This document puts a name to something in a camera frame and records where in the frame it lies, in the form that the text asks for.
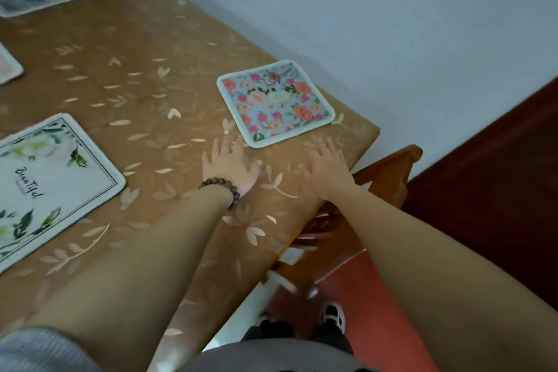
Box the person's left hand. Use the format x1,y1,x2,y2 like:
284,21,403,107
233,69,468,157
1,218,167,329
202,136,262,197

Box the person's right hand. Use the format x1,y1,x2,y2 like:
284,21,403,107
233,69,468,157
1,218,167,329
301,137,356,201

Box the person's right forearm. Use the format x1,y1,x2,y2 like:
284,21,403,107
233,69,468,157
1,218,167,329
322,183,558,372

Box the person's left forearm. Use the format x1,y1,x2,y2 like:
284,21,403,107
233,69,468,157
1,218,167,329
22,184,236,372

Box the wooden chair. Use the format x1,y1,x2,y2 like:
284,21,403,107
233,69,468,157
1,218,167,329
262,144,423,299

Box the blue floral square mat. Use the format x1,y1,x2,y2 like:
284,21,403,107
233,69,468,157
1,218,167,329
217,60,336,149

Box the brown floral tablecloth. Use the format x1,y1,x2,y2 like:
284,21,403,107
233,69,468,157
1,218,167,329
0,0,381,372

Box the black white right shoe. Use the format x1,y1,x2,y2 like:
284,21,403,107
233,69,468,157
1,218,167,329
320,302,346,336

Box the white green leaf placemat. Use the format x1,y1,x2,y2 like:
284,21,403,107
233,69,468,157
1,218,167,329
0,113,127,275

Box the black trousers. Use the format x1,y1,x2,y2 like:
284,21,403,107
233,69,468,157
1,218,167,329
241,319,355,356

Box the grey shirt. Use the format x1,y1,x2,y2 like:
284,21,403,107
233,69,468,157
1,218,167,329
0,327,381,372

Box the dark wooden bead bracelet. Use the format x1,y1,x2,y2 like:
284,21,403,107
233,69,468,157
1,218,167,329
198,178,241,211

